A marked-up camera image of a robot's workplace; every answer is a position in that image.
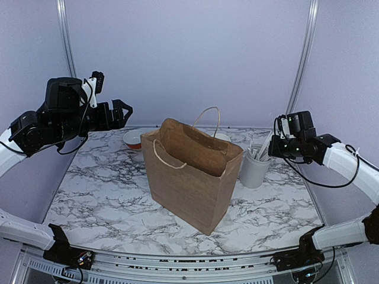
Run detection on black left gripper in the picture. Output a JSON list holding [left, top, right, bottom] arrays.
[[54, 98, 133, 141]]

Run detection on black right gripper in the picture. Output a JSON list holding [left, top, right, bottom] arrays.
[[268, 135, 303, 159]]

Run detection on brown paper takeout bag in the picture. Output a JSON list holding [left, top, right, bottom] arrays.
[[140, 118, 243, 235]]

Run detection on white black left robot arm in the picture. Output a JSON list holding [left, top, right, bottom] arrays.
[[1, 72, 133, 263]]

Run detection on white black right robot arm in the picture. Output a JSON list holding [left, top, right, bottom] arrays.
[[268, 111, 378, 265]]

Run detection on orange white bowl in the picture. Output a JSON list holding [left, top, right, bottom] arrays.
[[123, 130, 144, 150]]

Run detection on white plastic stirrers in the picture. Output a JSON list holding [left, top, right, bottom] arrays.
[[247, 131, 273, 162]]

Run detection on white utensil holder cup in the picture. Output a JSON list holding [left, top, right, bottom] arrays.
[[239, 144, 271, 189]]

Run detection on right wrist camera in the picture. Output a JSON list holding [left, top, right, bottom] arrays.
[[274, 115, 295, 139]]

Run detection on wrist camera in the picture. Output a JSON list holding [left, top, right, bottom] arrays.
[[82, 71, 104, 108], [274, 115, 295, 139]]

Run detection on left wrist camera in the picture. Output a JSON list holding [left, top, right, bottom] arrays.
[[82, 71, 104, 108]]

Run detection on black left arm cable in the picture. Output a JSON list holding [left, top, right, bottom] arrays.
[[0, 85, 92, 155]]

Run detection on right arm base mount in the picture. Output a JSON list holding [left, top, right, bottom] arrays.
[[270, 226, 325, 272]]

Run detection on left aluminium corner post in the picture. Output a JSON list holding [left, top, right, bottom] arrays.
[[56, 0, 77, 78]]

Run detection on aluminium corner post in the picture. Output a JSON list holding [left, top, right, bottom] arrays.
[[285, 0, 319, 114], [56, 0, 77, 78]]

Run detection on right aluminium corner post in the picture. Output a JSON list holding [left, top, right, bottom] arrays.
[[285, 0, 319, 114]]

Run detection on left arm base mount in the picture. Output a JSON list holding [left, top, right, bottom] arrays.
[[43, 224, 95, 270]]

